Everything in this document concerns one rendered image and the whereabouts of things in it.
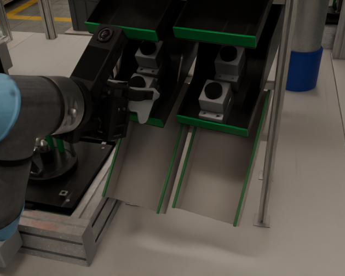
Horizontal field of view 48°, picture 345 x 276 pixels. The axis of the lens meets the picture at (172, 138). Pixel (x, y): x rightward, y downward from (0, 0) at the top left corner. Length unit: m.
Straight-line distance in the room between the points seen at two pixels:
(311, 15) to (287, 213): 0.71
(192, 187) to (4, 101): 0.49
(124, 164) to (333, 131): 0.74
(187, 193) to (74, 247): 0.27
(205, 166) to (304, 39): 0.79
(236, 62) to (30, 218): 0.55
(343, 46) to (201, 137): 1.14
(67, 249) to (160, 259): 0.20
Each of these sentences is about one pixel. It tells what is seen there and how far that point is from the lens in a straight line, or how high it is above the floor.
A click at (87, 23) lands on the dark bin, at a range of 0.68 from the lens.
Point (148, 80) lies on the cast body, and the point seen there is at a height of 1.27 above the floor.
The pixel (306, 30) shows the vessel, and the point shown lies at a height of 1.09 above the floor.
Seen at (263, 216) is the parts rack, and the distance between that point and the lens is 0.97.
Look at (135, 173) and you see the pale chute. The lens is 0.85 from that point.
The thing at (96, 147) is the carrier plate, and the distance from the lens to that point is 1.06.
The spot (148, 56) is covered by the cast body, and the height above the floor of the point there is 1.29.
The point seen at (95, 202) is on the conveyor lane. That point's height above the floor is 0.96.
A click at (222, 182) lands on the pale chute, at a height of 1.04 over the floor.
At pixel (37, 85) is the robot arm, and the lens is 0.47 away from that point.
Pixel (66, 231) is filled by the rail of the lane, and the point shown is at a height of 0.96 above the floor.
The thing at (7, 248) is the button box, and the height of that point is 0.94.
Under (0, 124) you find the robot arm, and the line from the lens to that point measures 0.42.
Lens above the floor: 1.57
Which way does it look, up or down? 35 degrees down
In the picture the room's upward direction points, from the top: 2 degrees counter-clockwise
